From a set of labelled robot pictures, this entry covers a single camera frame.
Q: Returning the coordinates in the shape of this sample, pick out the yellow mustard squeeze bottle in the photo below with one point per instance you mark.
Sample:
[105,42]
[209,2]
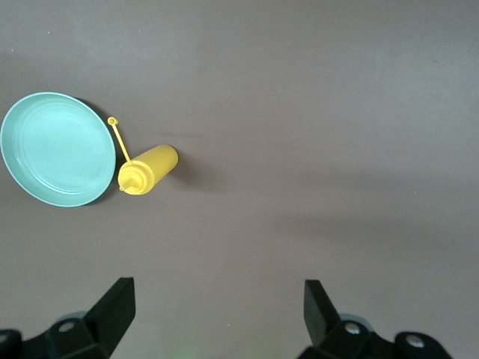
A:
[153,168]

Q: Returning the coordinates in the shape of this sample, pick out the mint green plate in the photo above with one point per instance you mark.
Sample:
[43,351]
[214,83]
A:
[56,149]

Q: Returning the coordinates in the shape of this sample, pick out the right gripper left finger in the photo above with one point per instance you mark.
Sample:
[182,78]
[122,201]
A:
[108,321]

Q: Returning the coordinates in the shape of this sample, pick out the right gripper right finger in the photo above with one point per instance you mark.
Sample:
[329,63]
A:
[325,329]

